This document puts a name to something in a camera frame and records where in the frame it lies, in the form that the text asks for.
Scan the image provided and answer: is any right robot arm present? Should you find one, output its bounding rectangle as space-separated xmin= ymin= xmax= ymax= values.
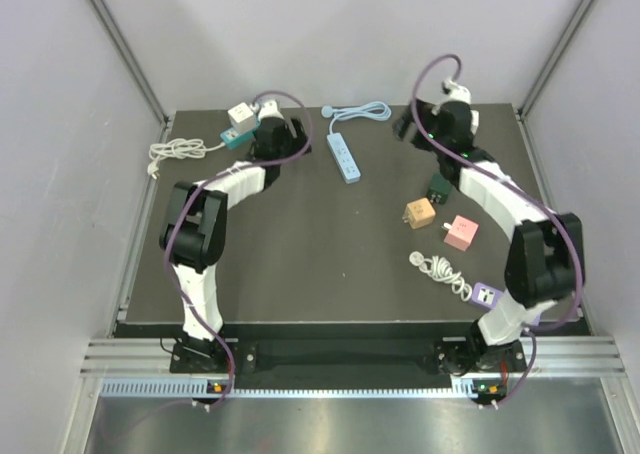
xmin=393 ymin=99 xmax=585 ymax=374

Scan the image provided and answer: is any orange cube adapter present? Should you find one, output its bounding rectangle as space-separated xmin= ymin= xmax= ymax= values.
xmin=402 ymin=198 xmax=436 ymax=229

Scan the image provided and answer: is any aluminium frame post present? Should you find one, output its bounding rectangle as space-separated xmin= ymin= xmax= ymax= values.
xmin=87 ymin=0 xmax=169 ymax=125
xmin=516 ymin=0 xmax=598 ymax=122

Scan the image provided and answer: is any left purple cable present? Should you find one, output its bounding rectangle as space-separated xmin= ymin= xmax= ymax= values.
xmin=163 ymin=91 xmax=314 ymax=410

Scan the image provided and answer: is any white strip cord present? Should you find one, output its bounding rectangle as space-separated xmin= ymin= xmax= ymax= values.
xmin=408 ymin=250 xmax=474 ymax=303

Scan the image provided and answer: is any teal power strip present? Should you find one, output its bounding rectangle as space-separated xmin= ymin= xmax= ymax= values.
xmin=220 ymin=126 xmax=258 ymax=150

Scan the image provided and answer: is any purple power strip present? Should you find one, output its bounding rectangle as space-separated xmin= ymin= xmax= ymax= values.
xmin=469 ymin=282 xmax=504 ymax=310

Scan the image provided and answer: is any left aluminium frame post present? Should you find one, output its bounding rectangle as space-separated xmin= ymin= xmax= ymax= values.
xmin=87 ymin=0 xmax=169 ymax=125

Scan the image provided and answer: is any right aluminium frame post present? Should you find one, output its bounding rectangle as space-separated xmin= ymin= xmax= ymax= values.
xmin=516 ymin=0 xmax=598 ymax=122

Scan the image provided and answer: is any pink cube plug adapter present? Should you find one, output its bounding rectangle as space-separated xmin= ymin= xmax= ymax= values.
xmin=442 ymin=215 xmax=479 ymax=251

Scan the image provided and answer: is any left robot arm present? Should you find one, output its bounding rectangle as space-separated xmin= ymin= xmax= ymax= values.
xmin=159 ymin=115 xmax=311 ymax=374

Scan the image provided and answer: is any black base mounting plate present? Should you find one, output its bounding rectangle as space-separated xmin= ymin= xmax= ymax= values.
xmin=169 ymin=337 xmax=529 ymax=375

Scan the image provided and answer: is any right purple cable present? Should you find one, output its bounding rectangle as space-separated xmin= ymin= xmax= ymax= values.
xmin=410 ymin=53 xmax=586 ymax=410

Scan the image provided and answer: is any dark green cube adapter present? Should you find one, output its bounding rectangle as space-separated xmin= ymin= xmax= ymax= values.
xmin=426 ymin=173 xmax=453 ymax=205

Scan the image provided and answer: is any front aluminium rail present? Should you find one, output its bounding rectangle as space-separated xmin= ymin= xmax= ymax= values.
xmin=80 ymin=336 xmax=626 ymax=378

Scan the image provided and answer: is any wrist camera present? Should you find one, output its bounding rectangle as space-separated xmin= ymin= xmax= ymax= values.
xmin=249 ymin=99 xmax=284 ymax=124
xmin=432 ymin=78 xmax=471 ymax=114

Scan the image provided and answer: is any slotted cable duct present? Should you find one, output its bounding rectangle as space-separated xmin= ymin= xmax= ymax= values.
xmin=100 ymin=378 xmax=498 ymax=400

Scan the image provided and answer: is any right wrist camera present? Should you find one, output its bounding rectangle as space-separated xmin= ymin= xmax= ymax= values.
xmin=432 ymin=78 xmax=471 ymax=114

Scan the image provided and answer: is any white cube adapter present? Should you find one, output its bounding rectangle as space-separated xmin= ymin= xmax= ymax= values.
xmin=470 ymin=109 xmax=479 ymax=135
xmin=227 ymin=102 xmax=258 ymax=134

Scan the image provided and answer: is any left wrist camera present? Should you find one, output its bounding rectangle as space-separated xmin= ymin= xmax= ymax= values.
xmin=249 ymin=99 xmax=284 ymax=124

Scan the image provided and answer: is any light blue coiled cord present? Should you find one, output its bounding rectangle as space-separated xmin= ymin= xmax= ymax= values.
xmin=319 ymin=101 xmax=392 ymax=135

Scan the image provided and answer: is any purple cable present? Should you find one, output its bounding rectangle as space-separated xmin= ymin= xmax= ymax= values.
xmin=163 ymin=91 xmax=314 ymax=410
xmin=410 ymin=53 xmax=586 ymax=410

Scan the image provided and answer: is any light blue power strip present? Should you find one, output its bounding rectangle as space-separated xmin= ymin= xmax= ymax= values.
xmin=326 ymin=133 xmax=361 ymax=184

